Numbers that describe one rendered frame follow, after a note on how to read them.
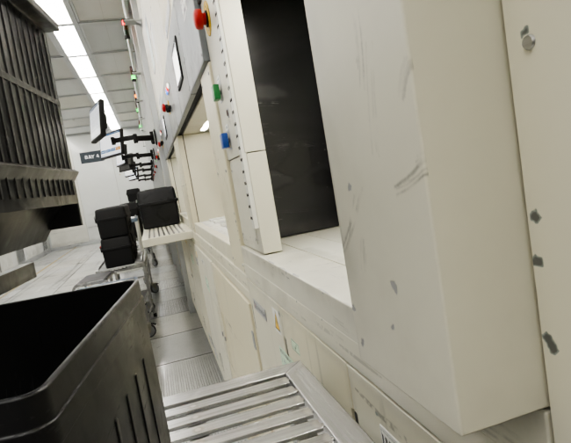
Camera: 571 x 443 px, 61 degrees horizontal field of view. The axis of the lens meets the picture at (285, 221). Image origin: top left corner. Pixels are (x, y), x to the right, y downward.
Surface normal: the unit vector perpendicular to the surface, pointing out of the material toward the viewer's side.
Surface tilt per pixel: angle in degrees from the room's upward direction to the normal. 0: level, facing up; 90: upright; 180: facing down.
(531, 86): 90
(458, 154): 90
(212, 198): 90
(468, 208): 90
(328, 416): 0
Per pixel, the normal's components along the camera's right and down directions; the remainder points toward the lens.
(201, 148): 0.27, 0.05
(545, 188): -0.95, 0.18
